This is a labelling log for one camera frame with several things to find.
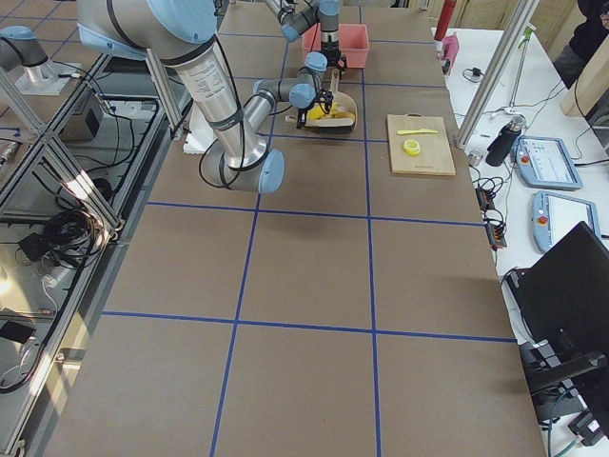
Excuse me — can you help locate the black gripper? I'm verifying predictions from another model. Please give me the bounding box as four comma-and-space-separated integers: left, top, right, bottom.
296, 89, 334, 129
321, 41, 346, 76

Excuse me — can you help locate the beige plastic dustpan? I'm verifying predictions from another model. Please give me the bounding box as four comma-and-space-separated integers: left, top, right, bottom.
285, 69, 358, 130

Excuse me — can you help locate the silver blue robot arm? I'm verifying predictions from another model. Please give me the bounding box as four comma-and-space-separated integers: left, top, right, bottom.
265, 0, 347, 75
77, 1, 333, 194

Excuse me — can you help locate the pink plastic bin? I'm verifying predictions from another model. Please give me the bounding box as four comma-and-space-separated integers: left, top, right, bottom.
301, 23, 369, 70

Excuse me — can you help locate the yellow lemon slice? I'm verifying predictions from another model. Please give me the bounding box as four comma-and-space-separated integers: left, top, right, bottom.
403, 139, 422, 156

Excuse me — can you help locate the yellow plastic knife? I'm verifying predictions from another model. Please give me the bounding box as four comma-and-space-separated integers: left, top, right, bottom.
396, 129, 440, 136

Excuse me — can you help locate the pink cloth on stand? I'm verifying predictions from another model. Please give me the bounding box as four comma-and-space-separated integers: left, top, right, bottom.
440, 34, 460, 76

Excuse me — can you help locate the red bottle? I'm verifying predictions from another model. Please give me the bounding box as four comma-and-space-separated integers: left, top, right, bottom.
434, 0, 457, 42

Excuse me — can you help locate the wooden cutting board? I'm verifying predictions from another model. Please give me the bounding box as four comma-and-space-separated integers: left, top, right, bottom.
386, 114, 456, 177

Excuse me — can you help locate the black water bottle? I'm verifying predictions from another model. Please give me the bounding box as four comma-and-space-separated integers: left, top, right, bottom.
485, 115, 526, 167

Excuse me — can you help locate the metal grabber stick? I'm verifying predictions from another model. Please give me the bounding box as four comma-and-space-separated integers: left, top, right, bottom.
490, 23, 536, 118

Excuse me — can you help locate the upper blue teach pendant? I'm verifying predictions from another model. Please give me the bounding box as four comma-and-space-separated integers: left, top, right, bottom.
511, 136, 583, 191

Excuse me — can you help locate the blue teach pendant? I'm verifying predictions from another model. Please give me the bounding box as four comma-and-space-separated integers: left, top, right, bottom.
532, 191, 600, 253
511, 136, 583, 191

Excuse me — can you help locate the person in dark clothes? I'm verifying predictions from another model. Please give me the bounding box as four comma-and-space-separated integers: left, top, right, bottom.
553, 0, 608, 89

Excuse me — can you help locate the lower blue teach pendant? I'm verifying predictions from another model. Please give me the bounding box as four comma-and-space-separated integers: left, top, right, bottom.
532, 191, 600, 253

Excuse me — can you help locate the black monitor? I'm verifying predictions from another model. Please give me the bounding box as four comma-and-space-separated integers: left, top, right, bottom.
505, 222, 608, 404

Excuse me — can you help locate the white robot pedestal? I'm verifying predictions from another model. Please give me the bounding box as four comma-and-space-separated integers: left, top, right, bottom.
183, 102, 217, 155

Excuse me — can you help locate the aluminium frame post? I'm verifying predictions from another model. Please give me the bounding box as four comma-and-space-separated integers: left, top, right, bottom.
455, 0, 540, 149

